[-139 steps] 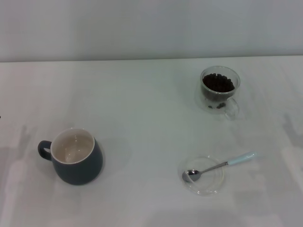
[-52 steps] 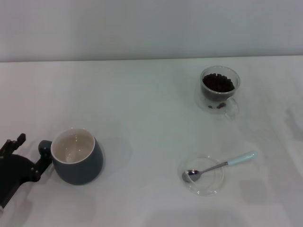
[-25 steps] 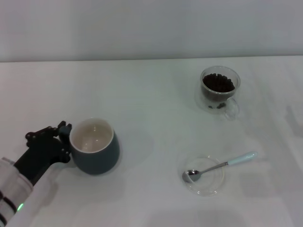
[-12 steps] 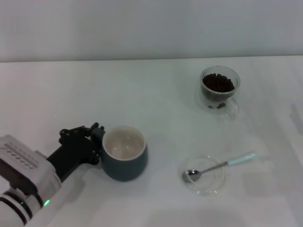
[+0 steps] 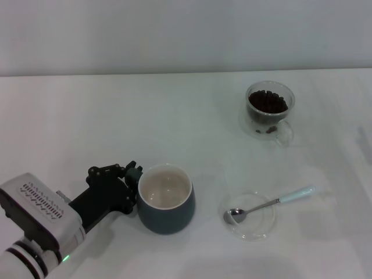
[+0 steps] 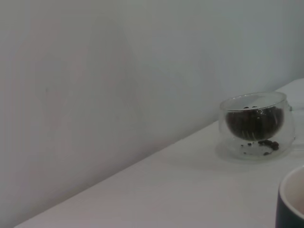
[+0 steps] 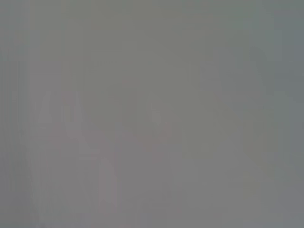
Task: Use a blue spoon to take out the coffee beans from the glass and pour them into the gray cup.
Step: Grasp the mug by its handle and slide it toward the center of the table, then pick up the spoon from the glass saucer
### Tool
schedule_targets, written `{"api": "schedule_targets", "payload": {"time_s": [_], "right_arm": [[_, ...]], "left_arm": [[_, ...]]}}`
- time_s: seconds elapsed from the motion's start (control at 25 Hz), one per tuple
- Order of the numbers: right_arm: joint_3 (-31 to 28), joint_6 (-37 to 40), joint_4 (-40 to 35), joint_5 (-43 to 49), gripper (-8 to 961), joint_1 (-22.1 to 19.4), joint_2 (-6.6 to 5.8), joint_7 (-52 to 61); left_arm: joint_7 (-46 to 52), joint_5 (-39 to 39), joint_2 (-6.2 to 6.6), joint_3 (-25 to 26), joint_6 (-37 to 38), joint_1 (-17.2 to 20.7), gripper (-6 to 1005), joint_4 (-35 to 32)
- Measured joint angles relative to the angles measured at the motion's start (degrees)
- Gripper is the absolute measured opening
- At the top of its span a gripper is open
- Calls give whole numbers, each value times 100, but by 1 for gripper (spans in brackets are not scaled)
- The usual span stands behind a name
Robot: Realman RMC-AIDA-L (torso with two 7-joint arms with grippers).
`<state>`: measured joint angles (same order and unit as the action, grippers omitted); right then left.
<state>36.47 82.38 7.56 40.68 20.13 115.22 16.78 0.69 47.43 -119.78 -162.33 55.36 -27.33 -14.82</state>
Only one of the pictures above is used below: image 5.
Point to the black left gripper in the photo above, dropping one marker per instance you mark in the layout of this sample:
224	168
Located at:
104	197

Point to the dark teal ceramic mug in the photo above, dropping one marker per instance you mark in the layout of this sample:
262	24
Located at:
167	215

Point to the coffee beans in glass cup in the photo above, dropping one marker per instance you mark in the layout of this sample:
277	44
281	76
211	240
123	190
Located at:
268	101

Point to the clear glass dish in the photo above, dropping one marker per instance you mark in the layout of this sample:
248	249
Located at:
255	229

